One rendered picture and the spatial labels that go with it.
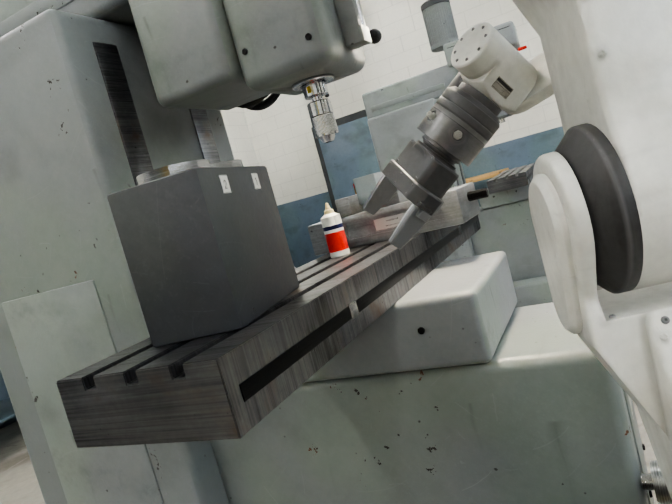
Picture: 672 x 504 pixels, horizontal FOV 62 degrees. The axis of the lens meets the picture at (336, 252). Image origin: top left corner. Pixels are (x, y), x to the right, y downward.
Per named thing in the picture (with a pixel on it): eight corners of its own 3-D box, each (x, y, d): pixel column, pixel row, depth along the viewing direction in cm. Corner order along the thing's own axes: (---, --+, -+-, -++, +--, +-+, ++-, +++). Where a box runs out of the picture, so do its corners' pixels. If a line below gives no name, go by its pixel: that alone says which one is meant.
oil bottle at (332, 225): (353, 251, 114) (339, 199, 113) (345, 256, 111) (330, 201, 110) (336, 255, 116) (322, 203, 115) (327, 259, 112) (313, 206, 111)
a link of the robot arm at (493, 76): (498, 151, 75) (556, 78, 72) (444, 107, 69) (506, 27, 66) (458, 125, 84) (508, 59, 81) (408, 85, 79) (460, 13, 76)
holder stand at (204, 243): (301, 286, 84) (264, 156, 83) (243, 329, 63) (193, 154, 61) (229, 303, 88) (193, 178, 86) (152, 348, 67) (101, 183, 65)
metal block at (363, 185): (390, 196, 128) (383, 171, 127) (380, 200, 122) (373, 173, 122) (370, 202, 130) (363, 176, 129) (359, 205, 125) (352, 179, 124)
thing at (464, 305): (519, 303, 119) (506, 248, 118) (492, 365, 88) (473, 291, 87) (316, 334, 141) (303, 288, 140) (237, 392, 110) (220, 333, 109)
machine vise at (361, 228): (481, 212, 124) (469, 163, 123) (464, 223, 111) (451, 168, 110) (343, 243, 140) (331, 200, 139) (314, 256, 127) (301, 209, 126)
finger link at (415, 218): (384, 239, 76) (413, 202, 74) (401, 248, 77) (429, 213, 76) (389, 244, 75) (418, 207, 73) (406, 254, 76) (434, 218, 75)
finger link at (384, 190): (376, 217, 86) (401, 184, 84) (361, 208, 84) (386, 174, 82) (372, 212, 87) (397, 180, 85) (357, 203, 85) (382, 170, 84)
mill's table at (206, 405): (481, 228, 163) (475, 201, 163) (242, 439, 53) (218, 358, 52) (407, 244, 174) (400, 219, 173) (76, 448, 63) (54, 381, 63)
